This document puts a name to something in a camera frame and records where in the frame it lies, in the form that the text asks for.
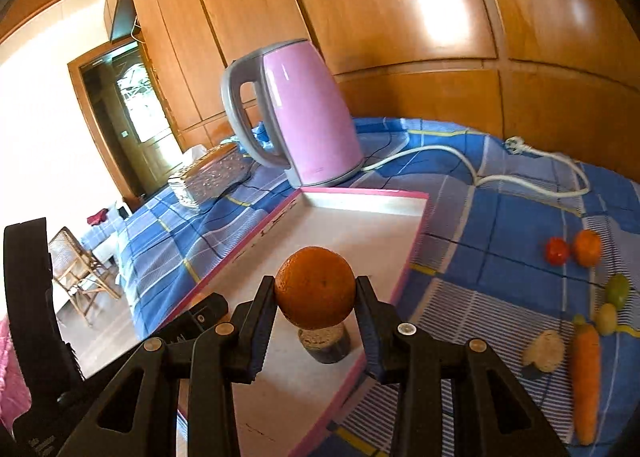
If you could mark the wooden door frame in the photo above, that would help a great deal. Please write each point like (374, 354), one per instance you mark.
(80, 102)

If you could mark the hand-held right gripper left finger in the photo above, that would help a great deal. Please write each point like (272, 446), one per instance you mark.
(257, 347)

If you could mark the pink cloth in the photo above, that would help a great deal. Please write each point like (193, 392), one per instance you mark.
(11, 377)

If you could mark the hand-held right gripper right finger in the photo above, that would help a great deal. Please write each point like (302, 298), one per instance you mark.
(369, 347)

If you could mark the pink electric kettle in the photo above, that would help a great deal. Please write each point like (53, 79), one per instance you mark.
(310, 127)

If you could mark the red cloth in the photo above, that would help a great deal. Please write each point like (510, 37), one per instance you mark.
(97, 217)

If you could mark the white tray with pink rim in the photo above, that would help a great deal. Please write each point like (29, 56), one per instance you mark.
(350, 247)

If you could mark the yellow-green small fruit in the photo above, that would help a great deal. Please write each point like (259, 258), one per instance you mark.
(606, 319)

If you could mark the silver patterned tissue box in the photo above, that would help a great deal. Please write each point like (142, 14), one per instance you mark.
(210, 177)

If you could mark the blue plaid tablecloth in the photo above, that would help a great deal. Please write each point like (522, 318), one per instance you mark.
(500, 237)

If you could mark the green tomato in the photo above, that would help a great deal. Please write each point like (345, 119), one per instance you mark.
(617, 291)

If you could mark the wicker chair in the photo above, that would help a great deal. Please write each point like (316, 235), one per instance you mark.
(82, 277)

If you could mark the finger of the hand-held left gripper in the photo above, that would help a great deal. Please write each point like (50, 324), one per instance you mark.
(210, 312)

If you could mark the red tomato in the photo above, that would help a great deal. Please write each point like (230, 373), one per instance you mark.
(556, 251)

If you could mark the carrot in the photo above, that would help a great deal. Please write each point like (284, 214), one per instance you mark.
(585, 387)

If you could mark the orange tomato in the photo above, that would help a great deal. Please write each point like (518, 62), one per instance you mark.
(587, 248)
(315, 287)

